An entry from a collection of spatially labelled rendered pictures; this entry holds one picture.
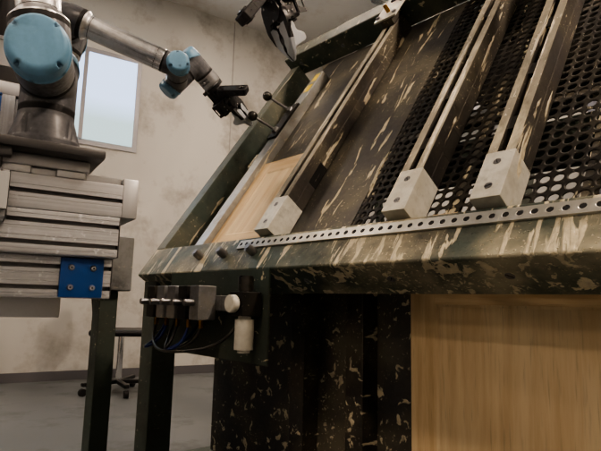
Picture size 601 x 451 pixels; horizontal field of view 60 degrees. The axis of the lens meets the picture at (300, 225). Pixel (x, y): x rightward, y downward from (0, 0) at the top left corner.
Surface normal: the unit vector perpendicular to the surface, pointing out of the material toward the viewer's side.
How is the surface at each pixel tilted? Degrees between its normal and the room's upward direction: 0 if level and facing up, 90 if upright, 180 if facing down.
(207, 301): 90
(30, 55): 98
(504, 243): 56
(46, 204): 90
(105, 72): 90
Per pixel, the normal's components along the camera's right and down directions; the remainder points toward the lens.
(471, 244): -0.60, -0.66
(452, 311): -0.74, -0.11
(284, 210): 0.67, -0.09
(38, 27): 0.33, 0.00
